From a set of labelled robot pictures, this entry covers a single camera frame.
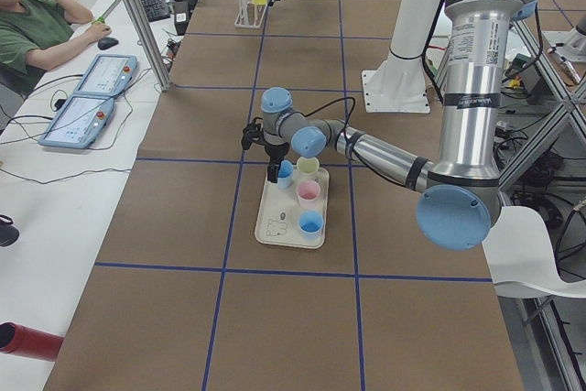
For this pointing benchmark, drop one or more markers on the light blue plastic cup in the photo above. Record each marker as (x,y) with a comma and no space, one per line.
(285,174)

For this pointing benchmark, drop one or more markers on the pale green plastic cup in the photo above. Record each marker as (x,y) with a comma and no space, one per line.
(307,167)

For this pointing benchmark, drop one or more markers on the pink plastic cup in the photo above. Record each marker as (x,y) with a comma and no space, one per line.
(308,193)

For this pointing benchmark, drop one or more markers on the cream plastic tray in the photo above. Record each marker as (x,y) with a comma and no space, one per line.
(279,211)

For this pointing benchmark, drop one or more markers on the black keyboard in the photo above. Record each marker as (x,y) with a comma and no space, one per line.
(155,9)

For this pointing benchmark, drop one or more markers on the black computer mouse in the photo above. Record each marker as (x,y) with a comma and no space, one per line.
(106,43)

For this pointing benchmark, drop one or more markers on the upper teach pendant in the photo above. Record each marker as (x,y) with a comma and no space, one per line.
(107,75)

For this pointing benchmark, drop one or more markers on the teach pendant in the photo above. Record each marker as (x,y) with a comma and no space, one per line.
(78,122)
(107,75)

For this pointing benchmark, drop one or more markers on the lower teach pendant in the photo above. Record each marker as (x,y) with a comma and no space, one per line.
(78,122)

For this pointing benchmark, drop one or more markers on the seated person green shirt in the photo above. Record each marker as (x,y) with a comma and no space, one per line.
(40,35)

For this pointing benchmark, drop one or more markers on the white chair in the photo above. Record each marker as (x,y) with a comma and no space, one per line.
(520,257)

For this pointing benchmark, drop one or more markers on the red cylinder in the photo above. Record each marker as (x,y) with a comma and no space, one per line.
(23,341)

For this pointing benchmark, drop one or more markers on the white wire cup rack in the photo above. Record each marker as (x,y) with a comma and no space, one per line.
(248,15)

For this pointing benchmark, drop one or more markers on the grey aluminium frame post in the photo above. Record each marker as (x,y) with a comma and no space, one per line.
(139,20)

